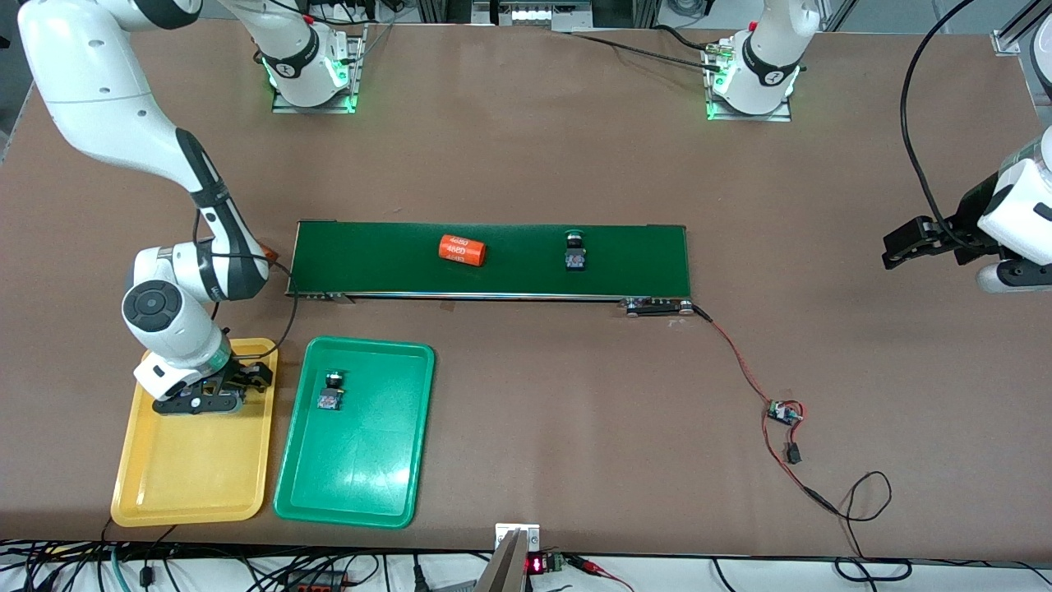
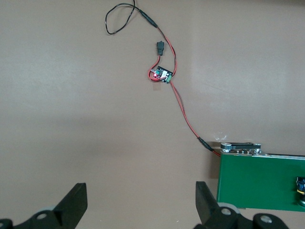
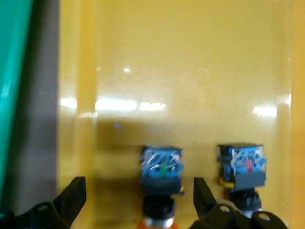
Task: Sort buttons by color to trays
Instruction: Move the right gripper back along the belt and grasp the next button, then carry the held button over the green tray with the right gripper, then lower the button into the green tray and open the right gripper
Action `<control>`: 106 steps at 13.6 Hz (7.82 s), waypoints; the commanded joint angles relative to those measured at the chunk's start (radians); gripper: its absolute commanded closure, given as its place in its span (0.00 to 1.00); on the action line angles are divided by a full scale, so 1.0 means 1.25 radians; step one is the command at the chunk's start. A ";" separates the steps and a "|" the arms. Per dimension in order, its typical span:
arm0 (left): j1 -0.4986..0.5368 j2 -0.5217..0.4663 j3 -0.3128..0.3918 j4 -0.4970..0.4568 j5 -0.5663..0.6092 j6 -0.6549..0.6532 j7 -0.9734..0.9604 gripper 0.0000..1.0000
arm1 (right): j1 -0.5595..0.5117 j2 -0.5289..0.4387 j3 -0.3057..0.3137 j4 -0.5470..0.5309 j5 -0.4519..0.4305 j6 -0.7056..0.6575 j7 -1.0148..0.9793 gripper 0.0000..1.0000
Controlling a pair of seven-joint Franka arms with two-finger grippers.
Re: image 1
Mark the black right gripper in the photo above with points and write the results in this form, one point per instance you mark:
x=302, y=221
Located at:
x=238, y=372

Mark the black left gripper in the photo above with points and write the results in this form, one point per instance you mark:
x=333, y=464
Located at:
x=972, y=209

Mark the green push button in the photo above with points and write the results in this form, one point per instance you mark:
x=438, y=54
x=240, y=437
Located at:
x=575, y=256
x=331, y=396

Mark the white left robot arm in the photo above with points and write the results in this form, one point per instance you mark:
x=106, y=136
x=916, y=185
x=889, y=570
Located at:
x=764, y=66

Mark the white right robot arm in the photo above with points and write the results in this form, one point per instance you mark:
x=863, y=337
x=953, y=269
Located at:
x=152, y=306

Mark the yellow plastic tray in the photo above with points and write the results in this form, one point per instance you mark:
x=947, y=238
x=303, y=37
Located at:
x=193, y=469

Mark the green plastic tray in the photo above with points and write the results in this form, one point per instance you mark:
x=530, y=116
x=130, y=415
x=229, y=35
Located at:
x=362, y=469

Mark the green conveyor belt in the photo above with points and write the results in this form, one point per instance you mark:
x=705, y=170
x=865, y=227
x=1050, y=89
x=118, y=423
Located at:
x=370, y=259

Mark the small green circuit board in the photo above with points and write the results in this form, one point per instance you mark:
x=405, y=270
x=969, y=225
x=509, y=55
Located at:
x=785, y=413

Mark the orange power strip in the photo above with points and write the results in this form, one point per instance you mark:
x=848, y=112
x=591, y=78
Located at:
x=316, y=582

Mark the aluminium corner profile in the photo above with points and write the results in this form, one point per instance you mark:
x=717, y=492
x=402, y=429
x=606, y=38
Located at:
x=1015, y=33

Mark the red LED display module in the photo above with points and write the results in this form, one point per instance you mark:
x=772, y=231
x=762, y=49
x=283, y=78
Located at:
x=544, y=564

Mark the red alligator clip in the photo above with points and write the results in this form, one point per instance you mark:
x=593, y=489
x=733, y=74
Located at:
x=596, y=567

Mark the black inline switch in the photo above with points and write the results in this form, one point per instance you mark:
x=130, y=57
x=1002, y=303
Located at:
x=793, y=453

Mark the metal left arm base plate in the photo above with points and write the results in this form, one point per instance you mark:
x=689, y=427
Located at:
x=713, y=111

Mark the grey metal camera mount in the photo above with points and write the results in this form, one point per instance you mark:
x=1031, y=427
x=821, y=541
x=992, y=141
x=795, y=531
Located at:
x=509, y=559

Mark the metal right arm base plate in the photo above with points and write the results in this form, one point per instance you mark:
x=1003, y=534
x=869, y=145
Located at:
x=355, y=62

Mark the aluminium frame with light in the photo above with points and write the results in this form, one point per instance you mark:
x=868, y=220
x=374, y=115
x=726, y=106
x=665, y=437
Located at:
x=538, y=12

